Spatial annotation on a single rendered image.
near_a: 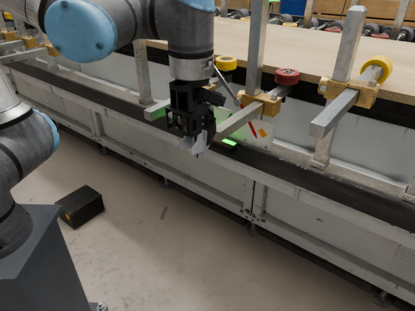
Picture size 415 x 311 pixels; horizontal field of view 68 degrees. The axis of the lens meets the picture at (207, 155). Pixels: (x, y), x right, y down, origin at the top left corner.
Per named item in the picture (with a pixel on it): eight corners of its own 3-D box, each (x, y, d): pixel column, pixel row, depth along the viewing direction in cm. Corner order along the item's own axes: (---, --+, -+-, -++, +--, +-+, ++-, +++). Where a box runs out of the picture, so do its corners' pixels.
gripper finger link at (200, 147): (185, 166, 73) (184, 132, 68) (201, 155, 77) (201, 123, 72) (196, 171, 71) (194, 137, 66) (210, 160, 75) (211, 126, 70)
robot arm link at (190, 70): (188, 45, 66) (225, 52, 61) (189, 67, 69) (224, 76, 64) (159, 54, 60) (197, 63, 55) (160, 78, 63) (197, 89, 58)
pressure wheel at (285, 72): (288, 108, 104) (294, 75, 98) (267, 102, 108) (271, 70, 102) (298, 100, 109) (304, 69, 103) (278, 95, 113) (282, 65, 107)
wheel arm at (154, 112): (152, 124, 93) (150, 111, 90) (144, 121, 94) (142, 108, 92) (231, 83, 121) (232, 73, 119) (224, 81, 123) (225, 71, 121)
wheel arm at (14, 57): (3, 66, 144) (0, 57, 142) (0, 65, 146) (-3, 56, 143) (84, 47, 173) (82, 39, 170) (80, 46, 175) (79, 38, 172)
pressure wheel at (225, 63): (238, 89, 119) (239, 59, 112) (217, 91, 118) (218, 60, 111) (232, 82, 125) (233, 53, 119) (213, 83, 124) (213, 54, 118)
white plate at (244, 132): (270, 152, 99) (274, 124, 93) (207, 129, 112) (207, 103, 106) (271, 152, 99) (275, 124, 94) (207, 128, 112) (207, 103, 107)
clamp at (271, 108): (272, 118, 93) (274, 102, 90) (235, 107, 100) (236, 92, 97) (280, 111, 97) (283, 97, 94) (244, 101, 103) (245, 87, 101)
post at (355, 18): (320, 180, 93) (364, 7, 67) (309, 176, 95) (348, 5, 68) (323, 174, 96) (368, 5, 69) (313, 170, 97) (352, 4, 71)
